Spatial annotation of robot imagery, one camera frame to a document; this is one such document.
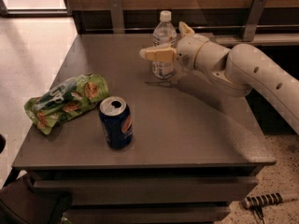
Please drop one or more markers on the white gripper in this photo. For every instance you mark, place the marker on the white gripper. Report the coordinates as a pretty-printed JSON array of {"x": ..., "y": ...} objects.
[{"x": 188, "y": 51}]

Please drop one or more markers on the clear plastic water bottle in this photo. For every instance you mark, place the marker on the clear plastic water bottle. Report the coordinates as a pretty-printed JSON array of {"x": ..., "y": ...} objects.
[{"x": 165, "y": 32}]

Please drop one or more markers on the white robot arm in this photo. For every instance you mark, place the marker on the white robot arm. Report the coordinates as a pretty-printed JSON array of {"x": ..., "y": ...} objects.
[{"x": 236, "y": 71}]

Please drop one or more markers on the blue Pepsi soda can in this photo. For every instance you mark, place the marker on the blue Pepsi soda can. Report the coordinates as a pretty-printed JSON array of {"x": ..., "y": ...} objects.
[{"x": 115, "y": 116}]

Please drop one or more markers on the green chip bag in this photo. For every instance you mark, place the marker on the green chip bag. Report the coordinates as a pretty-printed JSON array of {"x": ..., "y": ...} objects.
[{"x": 66, "y": 101}]

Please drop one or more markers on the grey upper drawer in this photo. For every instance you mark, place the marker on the grey upper drawer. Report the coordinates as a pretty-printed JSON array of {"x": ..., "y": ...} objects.
[{"x": 154, "y": 190}]

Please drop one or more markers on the grey drawer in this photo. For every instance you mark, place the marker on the grey drawer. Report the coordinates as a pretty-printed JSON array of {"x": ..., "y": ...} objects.
[
  {"x": 157, "y": 215},
  {"x": 154, "y": 190}
]

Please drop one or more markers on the striped black white tool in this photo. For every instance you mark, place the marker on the striped black white tool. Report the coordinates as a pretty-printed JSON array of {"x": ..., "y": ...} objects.
[{"x": 251, "y": 202}]

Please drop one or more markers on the grey lower drawer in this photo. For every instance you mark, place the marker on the grey lower drawer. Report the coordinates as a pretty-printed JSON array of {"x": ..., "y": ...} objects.
[{"x": 157, "y": 215}]

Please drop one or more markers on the dark brown chair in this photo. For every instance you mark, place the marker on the dark brown chair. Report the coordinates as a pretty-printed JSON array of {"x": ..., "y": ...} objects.
[{"x": 21, "y": 203}]

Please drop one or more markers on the left metal wall bracket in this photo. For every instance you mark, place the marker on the left metal wall bracket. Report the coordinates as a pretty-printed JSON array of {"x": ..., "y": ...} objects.
[{"x": 116, "y": 13}]

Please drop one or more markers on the metal wall bracket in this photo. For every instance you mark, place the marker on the metal wall bracket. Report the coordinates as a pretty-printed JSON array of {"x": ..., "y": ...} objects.
[
  {"x": 116, "y": 13},
  {"x": 255, "y": 13}
]

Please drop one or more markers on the right metal wall bracket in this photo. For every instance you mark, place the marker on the right metal wall bracket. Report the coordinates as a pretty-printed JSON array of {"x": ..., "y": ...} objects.
[{"x": 255, "y": 13}]

